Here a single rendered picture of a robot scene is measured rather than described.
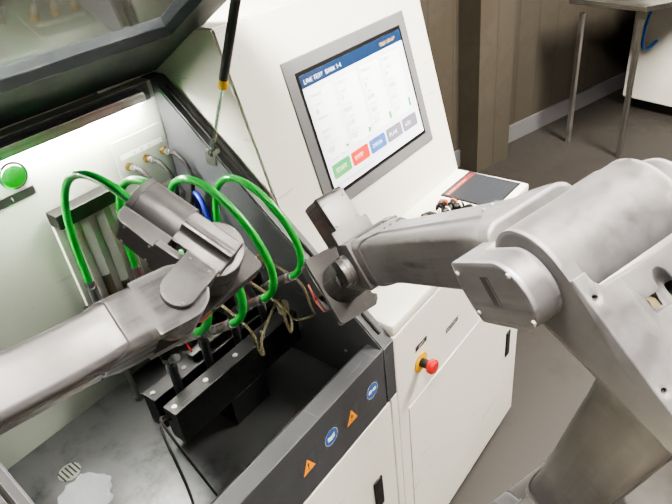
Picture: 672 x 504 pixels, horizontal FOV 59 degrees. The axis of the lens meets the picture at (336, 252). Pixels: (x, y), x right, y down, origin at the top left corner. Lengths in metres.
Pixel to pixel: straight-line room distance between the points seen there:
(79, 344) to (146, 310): 0.06
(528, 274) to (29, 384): 0.39
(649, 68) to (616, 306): 4.62
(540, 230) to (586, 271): 0.03
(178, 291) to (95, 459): 0.84
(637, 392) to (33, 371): 0.43
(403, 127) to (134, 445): 0.99
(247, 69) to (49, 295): 0.60
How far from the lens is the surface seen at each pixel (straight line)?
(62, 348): 0.54
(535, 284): 0.29
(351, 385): 1.16
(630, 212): 0.31
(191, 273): 0.56
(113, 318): 0.54
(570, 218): 0.30
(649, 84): 4.92
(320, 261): 0.82
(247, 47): 1.23
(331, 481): 1.26
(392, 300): 1.29
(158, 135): 1.35
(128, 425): 1.39
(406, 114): 1.60
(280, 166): 1.25
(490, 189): 1.69
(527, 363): 2.56
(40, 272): 1.28
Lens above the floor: 1.78
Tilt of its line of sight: 33 degrees down
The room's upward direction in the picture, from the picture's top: 7 degrees counter-clockwise
